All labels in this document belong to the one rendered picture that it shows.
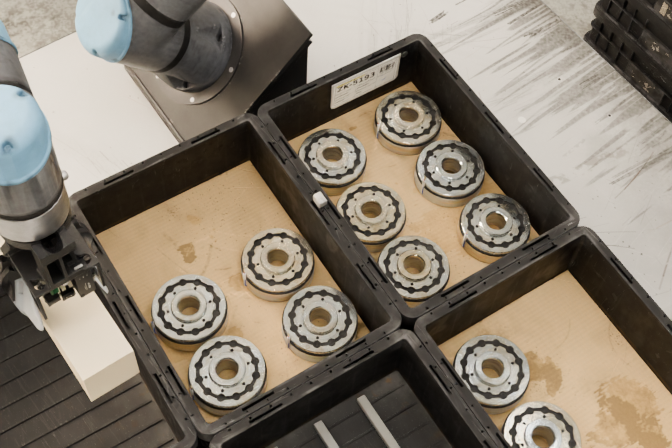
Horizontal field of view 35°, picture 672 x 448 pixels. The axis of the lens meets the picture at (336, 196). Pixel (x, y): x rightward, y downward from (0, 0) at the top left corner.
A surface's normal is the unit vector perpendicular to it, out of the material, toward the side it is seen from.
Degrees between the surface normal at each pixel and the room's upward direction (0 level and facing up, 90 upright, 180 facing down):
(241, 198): 0
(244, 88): 43
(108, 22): 51
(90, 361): 0
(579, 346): 0
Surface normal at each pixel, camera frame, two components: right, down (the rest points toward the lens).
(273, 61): -0.53, -0.07
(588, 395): 0.05, -0.53
